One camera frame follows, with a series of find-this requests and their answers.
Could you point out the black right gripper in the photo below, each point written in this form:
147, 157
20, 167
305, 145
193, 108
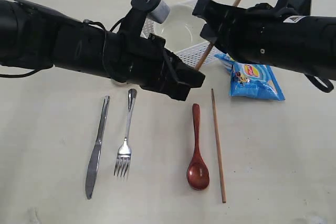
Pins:
248, 35

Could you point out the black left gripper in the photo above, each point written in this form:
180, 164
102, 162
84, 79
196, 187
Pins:
147, 63

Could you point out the white perforated plastic basket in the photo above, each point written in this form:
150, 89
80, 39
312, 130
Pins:
190, 55

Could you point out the light wooden chopstick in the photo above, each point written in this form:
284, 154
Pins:
210, 46
218, 148

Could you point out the blue Lay's chips bag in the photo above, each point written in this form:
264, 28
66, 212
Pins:
252, 81

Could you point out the silver metal fork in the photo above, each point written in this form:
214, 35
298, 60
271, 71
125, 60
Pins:
123, 159

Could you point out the dark red wooden spoon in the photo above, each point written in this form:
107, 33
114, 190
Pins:
197, 173

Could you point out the silver metal knife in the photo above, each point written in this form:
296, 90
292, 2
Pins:
93, 165

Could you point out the shiny stainless steel cup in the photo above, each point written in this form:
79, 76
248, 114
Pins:
117, 83

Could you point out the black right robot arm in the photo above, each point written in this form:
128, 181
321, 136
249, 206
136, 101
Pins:
310, 44

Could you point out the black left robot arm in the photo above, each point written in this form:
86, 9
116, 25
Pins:
36, 37

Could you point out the white ceramic bowl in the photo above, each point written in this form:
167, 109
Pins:
181, 29

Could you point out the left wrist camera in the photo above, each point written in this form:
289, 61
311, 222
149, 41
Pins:
133, 22

